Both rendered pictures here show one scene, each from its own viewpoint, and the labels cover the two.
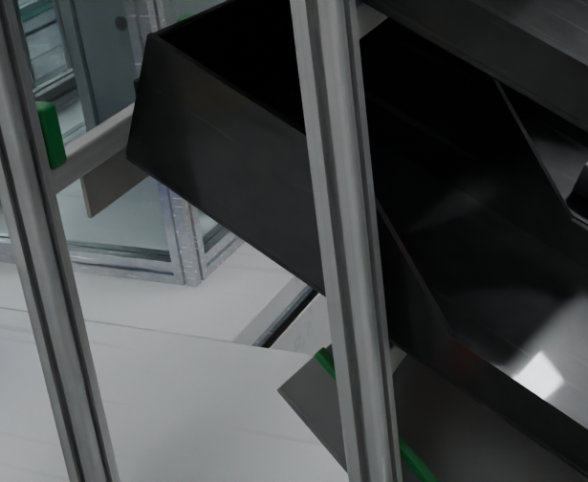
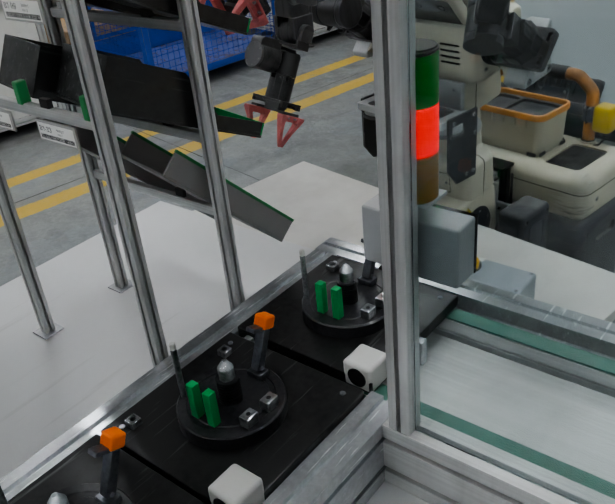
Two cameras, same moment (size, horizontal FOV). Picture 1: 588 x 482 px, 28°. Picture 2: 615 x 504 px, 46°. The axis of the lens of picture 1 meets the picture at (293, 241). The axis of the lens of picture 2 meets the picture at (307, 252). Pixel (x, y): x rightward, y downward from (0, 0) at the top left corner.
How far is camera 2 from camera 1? 0.93 m
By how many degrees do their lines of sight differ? 68
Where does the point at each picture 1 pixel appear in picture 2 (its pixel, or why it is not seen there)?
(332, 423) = (183, 175)
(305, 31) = (193, 23)
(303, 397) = (173, 172)
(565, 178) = not seen: hidden behind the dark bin
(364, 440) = (214, 158)
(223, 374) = not seen: outside the picture
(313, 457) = not seen: outside the picture
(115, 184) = (68, 139)
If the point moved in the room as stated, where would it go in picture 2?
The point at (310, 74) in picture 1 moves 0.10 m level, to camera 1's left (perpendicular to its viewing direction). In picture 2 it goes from (195, 36) to (171, 58)
